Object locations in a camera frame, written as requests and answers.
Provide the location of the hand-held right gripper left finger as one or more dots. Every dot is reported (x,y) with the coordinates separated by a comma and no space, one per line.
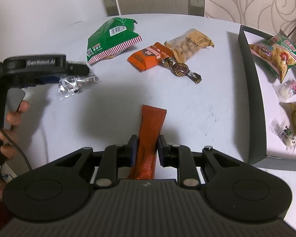
(133,151)

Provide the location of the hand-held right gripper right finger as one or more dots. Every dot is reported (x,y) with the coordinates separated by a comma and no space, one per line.
(162,151)

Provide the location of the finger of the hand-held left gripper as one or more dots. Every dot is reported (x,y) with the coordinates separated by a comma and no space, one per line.
(49,79)
(79,68)

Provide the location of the silver foil snack packet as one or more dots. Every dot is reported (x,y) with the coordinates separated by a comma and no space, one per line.
(71,87)

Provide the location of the long orange stick packet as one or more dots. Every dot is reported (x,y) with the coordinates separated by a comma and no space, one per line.
(148,133)

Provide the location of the plain green snack bag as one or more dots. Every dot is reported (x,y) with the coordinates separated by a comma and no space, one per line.
(108,39)

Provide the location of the orange square snack packet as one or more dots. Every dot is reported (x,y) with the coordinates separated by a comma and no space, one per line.
(148,56)

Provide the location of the brown twist-wrapped candy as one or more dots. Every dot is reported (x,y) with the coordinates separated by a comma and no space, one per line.
(179,69)

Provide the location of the grey cardboard box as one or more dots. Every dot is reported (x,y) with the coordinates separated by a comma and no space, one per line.
(254,108)

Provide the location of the clear peanut bag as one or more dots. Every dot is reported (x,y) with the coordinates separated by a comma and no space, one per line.
(187,45)

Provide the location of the small clear-wrapped candy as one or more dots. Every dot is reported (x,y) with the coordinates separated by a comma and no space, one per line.
(286,135)

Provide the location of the pink and white candy packet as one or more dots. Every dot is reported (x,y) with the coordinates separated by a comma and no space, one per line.
(289,88)

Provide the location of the green cracker picture bag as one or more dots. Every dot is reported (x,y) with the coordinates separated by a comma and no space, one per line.
(278,54)

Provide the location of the person's left hand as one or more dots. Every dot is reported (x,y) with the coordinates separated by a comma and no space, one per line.
(12,122)

